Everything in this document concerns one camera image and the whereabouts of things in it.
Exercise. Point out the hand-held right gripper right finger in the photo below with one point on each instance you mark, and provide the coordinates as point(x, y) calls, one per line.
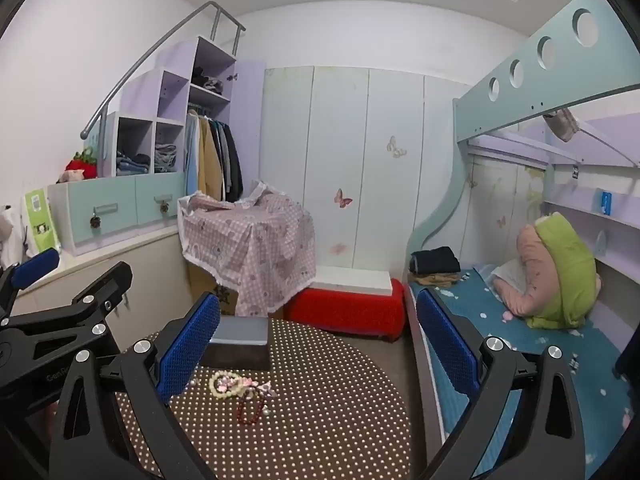
point(445, 347)

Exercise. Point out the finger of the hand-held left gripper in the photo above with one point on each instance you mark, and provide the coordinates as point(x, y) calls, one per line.
point(112, 285)
point(35, 266)

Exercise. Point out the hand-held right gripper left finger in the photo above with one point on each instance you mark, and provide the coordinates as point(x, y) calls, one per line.
point(190, 347)

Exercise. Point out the grey jewelry box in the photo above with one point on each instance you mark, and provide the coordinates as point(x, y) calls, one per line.
point(240, 340)

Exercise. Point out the white bow hair clip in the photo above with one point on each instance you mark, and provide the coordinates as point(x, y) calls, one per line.
point(267, 389)

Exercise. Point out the beige low cabinet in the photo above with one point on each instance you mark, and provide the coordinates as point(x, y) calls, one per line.
point(150, 265)

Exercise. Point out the green and white bag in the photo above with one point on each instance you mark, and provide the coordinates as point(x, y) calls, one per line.
point(42, 220)

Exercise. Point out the cardboard box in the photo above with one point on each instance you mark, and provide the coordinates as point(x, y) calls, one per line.
point(220, 292)

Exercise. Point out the tan garment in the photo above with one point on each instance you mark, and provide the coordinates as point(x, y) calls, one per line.
point(432, 281)

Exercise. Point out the turquoise drawer cabinet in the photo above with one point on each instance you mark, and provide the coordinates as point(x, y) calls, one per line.
point(120, 210)

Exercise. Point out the folded black garment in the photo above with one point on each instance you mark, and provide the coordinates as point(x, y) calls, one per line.
point(435, 260)

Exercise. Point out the blue patterned bed sheet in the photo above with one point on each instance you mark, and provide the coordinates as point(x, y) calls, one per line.
point(540, 360)

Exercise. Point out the pink plush toy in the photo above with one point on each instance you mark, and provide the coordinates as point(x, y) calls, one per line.
point(69, 176)

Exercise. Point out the white pillow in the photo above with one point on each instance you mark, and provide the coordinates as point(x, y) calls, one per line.
point(507, 272)

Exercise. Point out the red ottoman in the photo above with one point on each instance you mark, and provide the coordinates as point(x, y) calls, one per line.
point(350, 310)

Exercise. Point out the red strawberry plush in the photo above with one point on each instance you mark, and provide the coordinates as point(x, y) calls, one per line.
point(82, 166)

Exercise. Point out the white board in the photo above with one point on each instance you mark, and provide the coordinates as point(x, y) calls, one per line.
point(355, 280)

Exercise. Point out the pink checked cloth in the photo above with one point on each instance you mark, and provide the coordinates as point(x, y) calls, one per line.
point(250, 245)

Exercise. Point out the folded blue jeans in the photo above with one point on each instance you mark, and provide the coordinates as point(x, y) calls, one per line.
point(166, 159)
point(132, 164)

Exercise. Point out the brown dotted tablecloth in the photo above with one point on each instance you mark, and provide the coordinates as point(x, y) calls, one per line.
point(325, 410)

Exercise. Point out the green and pink pillow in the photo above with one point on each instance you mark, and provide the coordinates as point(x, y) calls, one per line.
point(565, 270)

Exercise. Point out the pink flower sticker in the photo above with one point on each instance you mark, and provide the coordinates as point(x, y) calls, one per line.
point(339, 249)

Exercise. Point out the row of hanging clothes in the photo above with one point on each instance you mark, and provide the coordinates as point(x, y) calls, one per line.
point(212, 160)

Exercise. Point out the pink butterfly sticker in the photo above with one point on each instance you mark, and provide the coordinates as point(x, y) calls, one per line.
point(343, 198)

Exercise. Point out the purple stepped shelf unit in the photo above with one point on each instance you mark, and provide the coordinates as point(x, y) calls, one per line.
point(175, 90)

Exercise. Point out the beige butterfly sticker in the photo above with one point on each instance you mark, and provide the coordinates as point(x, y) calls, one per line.
point(395, 146)

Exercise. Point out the small blue box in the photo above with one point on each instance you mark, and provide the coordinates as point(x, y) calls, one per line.
point(604, 202)

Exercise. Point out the small black tag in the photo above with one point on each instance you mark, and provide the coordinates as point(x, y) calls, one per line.
point(574, 171)

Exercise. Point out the folded dark clothes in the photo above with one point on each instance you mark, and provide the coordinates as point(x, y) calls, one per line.
point(207, 80)

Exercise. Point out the grey metal handrail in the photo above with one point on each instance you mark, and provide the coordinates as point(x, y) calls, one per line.
point(150, 60)

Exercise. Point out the pale wardrobe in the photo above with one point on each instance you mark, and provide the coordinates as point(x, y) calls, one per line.
point(340, 135)

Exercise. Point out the beige hanging bag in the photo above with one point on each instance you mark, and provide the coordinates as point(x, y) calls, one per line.
point(562, 125)

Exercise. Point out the turquoise bunk bed frame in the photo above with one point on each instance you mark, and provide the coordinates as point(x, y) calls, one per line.
point(525, 70)

